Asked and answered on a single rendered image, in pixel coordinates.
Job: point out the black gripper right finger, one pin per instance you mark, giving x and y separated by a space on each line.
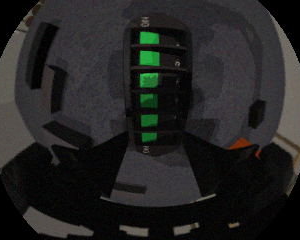
210 163

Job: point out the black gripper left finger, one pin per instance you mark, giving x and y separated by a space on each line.
99 164

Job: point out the dark grey switch panel with green rocker switches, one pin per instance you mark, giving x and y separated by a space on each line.
157 70

